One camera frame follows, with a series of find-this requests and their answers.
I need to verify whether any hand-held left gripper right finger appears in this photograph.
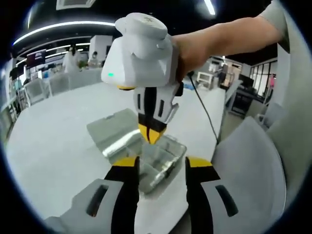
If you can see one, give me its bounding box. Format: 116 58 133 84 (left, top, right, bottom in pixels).
185 156 276 234

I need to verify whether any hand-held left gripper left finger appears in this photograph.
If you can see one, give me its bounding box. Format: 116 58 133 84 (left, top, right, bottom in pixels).
44 156 141 234

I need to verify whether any clear plastic compartment box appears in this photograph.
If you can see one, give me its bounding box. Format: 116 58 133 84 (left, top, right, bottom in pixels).
86 108 188 195

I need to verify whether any short clear plastic divider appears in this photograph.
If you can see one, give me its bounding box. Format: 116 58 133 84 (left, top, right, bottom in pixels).
142 143 171 169

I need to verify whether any person's right hand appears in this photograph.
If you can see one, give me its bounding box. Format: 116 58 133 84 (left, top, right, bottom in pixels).
171 33 211 82

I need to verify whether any white open cube shelf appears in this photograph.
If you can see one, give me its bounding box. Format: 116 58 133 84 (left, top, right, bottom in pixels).
196 72 215 90

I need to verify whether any white mesh office chair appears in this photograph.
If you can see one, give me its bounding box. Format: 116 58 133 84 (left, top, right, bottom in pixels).
48 73 71 96
23 79 47 106

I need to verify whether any ceiling air vent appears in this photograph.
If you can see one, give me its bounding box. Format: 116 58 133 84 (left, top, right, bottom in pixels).
56 0 96 11

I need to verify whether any red-lit display screen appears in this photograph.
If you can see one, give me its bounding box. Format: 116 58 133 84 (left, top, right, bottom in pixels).
26 50 47 68

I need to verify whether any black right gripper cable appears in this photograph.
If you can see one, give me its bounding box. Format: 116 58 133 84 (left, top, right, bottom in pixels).
188 73 221 143

